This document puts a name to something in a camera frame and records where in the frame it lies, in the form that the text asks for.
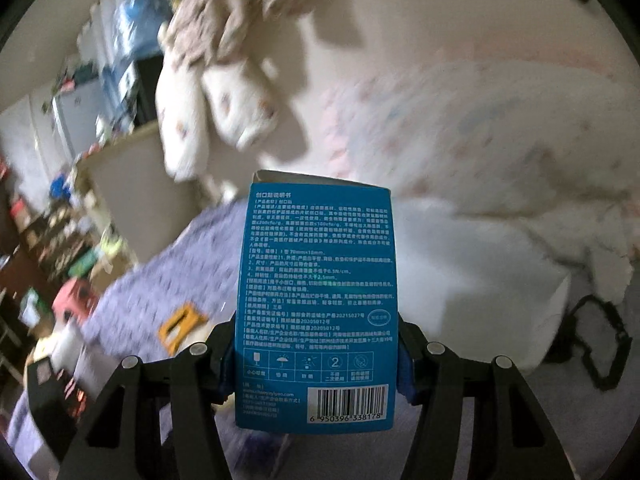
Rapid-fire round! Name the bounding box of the floral quilt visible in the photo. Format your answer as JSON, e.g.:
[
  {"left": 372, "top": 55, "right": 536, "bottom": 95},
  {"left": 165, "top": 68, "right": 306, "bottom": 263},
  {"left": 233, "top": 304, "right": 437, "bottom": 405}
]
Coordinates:
[{"left": 320, "top": 60, "right": 640, "bottom": 306}]

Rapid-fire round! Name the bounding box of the white plush toy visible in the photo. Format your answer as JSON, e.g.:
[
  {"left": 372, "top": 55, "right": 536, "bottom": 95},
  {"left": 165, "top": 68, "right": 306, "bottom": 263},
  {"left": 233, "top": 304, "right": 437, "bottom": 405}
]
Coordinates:
[{"left": 155, "top": 50, "right": 281, "bottom": 181}]

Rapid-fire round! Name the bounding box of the grey pleated pillow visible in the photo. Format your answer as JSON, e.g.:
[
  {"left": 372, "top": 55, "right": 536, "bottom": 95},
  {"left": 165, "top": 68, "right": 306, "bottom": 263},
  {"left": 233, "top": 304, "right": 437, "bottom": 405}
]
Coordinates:
[{"left": 47, "top": 325, "right": 121, "bottom": 401}]

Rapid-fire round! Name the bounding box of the wooden shelf with goods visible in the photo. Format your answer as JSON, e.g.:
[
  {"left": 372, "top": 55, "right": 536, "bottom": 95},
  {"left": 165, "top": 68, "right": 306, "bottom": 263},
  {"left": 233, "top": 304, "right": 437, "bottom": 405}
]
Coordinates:
[{"left": 0, "top": 160, "right": 131, "bottom": 311}]

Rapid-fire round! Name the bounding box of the beige headboard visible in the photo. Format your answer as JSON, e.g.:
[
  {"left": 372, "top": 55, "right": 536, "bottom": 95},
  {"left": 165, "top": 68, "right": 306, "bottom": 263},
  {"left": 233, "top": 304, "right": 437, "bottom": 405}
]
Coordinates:
[{"left": 75, "top": 122, "right": 221, "bottom": 266}]

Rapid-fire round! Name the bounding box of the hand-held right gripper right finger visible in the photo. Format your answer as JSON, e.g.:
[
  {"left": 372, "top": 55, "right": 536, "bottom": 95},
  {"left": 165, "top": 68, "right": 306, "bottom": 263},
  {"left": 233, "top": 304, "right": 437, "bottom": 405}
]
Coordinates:
[{"left": 397, "top": 312, "right": 586, "bottom": 480}]

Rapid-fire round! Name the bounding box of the purple fluffy rug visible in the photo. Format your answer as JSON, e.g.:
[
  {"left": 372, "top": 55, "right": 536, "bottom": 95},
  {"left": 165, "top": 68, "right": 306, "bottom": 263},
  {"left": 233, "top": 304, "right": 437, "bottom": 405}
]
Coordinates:
[{"left": 7, "top": 200, "right": 621, "bottom": 480}]

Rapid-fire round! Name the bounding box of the blue cardboard box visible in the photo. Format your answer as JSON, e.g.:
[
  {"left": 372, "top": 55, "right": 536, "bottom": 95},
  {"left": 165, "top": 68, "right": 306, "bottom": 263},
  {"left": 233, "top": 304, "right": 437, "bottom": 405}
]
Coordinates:
[{"left": 235, "top": 170, "right": 401, "bottom": 433}]

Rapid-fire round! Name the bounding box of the pink stool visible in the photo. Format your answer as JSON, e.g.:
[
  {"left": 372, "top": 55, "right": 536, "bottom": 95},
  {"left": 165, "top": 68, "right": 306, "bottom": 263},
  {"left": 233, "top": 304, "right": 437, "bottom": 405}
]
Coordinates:
[{"left": 52, "top": 280, "right": 98, "bottom": 321}]

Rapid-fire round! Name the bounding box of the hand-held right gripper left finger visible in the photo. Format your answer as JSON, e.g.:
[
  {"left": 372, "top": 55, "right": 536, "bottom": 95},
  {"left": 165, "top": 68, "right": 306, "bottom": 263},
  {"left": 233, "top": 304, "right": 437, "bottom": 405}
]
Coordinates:
[{"left": 55, "top": 310, "right": 238, "bottom": 480}]

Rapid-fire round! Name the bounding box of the brown patterned garment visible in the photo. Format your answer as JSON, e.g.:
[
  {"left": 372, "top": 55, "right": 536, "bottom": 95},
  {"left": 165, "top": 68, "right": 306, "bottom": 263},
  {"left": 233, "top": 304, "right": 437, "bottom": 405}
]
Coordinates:
[{"left": 170, "top": 0, "right": 301, "bottom": 68}]

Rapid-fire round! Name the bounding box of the white cabinet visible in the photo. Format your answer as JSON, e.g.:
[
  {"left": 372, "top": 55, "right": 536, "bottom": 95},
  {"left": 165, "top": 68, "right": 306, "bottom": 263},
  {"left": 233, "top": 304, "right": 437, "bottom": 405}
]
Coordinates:
[{"left": 0, "top": 77, "right": 107, "bottom": 196}]

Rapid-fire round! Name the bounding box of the yellow snack packet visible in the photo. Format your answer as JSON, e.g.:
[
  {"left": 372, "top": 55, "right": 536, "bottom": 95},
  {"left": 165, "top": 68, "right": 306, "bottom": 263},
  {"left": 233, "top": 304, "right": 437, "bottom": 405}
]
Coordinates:
[{"left": 159, "top": 302, "right": 208, "bottom": 353}]

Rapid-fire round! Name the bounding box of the black strap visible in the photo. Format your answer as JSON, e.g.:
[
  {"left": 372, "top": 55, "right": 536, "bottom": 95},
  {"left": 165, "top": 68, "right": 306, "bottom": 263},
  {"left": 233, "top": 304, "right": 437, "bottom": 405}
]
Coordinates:
[{"left": 545, "top": 294, "right": 632, "bottom": 391}]

